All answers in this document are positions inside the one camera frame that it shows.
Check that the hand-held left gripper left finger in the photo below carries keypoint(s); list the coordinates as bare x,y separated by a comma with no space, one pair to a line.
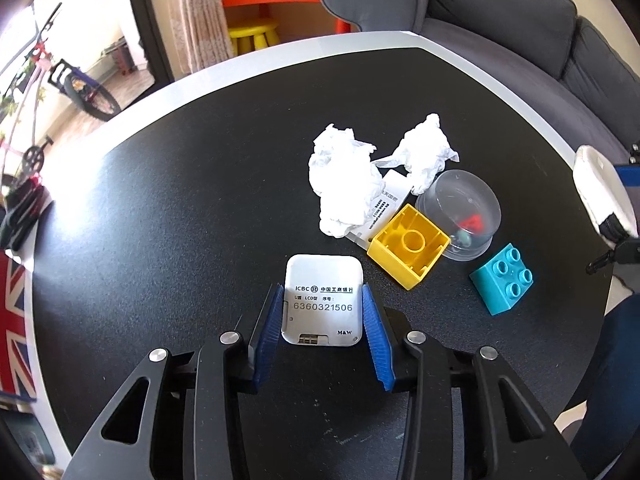
265,330

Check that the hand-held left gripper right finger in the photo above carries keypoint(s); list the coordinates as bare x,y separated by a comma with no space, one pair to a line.
377,340

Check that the white rounded plastic device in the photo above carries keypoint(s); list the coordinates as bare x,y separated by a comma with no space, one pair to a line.
322,275

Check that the small white tissue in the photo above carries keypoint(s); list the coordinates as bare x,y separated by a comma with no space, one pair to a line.
425,155

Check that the yellow building block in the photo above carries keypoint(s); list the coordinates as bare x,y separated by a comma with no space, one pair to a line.
395,260

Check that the person's blue jeans leg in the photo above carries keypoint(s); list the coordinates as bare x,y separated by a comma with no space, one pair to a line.
615,360

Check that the teal building block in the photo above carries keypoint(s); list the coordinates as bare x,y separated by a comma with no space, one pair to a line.
492,295

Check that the large crumpled white tissue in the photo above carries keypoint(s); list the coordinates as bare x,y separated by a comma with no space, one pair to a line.
340,185

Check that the clear round plastic container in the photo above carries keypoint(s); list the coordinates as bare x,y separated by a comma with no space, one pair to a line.
465,195

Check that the flag print box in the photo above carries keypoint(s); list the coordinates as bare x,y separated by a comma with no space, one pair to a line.
15,310

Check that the grey sofa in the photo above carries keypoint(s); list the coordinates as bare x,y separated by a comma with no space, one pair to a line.
500,35

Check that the teal water jug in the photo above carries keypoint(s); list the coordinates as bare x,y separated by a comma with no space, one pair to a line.
25,435

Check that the bicycle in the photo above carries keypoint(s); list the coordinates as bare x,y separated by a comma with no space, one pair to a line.
95,97

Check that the yellow plastic stool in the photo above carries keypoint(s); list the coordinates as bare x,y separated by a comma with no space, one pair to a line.
252,32

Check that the pink wheeled rack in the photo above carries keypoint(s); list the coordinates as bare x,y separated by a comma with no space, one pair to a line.
122,57

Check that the beige patterned curtain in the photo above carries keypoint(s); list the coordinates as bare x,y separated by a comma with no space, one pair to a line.
197,15

